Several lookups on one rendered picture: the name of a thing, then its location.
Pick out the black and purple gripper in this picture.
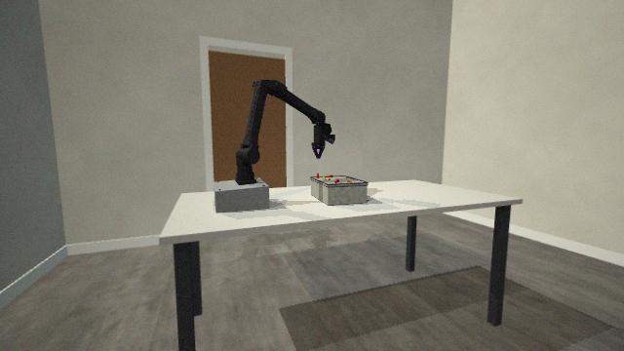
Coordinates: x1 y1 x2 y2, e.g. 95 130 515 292
311 134 326 159

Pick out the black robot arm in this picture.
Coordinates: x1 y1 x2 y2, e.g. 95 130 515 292
235 80 335 185

